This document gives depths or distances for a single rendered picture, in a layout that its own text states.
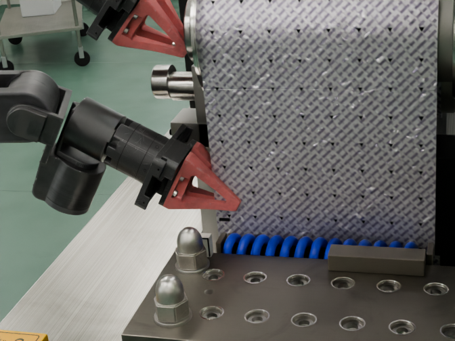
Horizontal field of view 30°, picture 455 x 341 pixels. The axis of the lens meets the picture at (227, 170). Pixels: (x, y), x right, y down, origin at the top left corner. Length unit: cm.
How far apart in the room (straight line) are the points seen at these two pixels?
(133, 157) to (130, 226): 39
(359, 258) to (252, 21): 26
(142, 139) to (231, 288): 19
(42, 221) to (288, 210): 261
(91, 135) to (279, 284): 26
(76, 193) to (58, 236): 238
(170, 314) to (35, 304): 37
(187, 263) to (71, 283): 32
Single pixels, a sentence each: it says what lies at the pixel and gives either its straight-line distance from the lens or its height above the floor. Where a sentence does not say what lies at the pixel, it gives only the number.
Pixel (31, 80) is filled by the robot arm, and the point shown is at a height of 122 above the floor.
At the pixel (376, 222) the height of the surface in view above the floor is 106.
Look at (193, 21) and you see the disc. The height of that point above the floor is 128.
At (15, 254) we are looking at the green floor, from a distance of 326.
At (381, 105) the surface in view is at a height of 119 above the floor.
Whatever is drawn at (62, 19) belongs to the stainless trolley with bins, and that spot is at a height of 26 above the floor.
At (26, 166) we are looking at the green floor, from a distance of 406.
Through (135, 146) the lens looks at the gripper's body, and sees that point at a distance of 91.
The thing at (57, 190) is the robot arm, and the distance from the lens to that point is 96.
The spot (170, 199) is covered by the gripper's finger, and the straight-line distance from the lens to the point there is 92.
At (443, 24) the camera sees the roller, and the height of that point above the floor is 126.
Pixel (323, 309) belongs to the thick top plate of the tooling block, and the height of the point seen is 103.
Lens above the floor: 147
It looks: 23 degrees down
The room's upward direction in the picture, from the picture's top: 5 degrees counter-clockwise
